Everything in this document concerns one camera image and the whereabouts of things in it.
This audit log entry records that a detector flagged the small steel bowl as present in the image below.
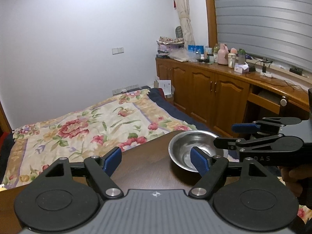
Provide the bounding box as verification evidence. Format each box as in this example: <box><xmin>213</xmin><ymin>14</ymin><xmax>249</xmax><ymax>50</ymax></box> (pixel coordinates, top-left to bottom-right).
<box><xmin>168</xmin><ymin>130</ymin><xmax>229</xmax><ymax>173</ymax></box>

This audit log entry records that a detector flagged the floral square plate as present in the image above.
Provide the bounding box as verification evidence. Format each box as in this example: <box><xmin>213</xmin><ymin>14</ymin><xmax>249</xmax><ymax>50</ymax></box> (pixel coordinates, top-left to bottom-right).
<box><xmin>297</xmin><ymin>205</ymin><xmax>311</xmax><ymax>223</ymax></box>

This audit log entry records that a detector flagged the wooden sideboard cabinet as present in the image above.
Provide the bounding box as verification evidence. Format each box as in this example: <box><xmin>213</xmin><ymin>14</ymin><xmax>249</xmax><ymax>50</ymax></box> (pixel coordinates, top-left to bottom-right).
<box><xmin>155</xmin><ymin>58</ymin><xmax>309</xmax><ymax>137</ymax></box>

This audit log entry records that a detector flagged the white tissue box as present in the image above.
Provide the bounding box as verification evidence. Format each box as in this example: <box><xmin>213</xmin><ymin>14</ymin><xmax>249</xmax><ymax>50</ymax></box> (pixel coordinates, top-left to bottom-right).
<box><xmin>234</xmin><ymin>63</ymin><xmax>249</xmax><ymax>74</ymax></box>

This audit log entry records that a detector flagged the floral bed quilt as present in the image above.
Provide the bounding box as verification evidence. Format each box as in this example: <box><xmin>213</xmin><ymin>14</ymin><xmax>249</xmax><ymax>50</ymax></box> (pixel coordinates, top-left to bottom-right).
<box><xmin>1</xmin><ymin>88</ymin><xmax>207</xmax><ymax>189</ymax></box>

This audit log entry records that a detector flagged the green cap bottle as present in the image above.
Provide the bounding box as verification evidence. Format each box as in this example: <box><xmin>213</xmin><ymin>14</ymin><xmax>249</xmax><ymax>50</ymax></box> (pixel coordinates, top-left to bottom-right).
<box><xmin>238</xmin><ymin>49</ymin><xmax>246</xmax><ymax>65</ymax></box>

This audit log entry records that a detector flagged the pink thermos bottle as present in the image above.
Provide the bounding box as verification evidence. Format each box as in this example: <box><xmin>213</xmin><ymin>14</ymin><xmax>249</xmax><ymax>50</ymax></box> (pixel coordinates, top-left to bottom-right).
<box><xmin>217</xmin><ymin>43</ymin><xmax>229</xmax><ymax>66</ymax></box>

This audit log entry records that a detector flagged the blue white box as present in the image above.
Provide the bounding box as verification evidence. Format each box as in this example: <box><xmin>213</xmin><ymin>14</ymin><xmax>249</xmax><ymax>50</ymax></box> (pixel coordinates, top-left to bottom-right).
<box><xmin>188</xmin><ymin>45</ymin><xmax>204</xmax><ymax>54</ymax></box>

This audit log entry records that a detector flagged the grey window blind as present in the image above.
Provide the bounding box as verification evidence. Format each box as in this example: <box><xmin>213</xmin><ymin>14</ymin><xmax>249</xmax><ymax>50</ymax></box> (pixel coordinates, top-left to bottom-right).
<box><xmin>215</xmin><ymin>0</ymin><xmax>311</xmax><ymax>70</ymax></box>

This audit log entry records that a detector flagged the stack of folded fabrics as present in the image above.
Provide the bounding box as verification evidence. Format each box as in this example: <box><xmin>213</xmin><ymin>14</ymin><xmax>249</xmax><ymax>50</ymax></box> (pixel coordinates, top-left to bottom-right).
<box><xmin>156</xmin><ymin>36</ymin><xmax>184</xmax><ymax>58</ymax></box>

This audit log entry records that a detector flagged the beige curtain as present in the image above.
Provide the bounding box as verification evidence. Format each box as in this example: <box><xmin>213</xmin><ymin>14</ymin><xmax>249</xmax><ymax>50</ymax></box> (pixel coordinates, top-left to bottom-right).
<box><xmin>175</xmin><ymin>0</ymin><xmax>195</xmax><ymax>49</ymax></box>

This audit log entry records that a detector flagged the white wall switch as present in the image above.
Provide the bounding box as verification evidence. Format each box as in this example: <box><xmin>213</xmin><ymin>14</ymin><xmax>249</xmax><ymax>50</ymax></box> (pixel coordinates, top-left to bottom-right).
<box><xmin>112</xmin><ymin>47</ymin><xmax>124</xmax><ymax>55</ymax></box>

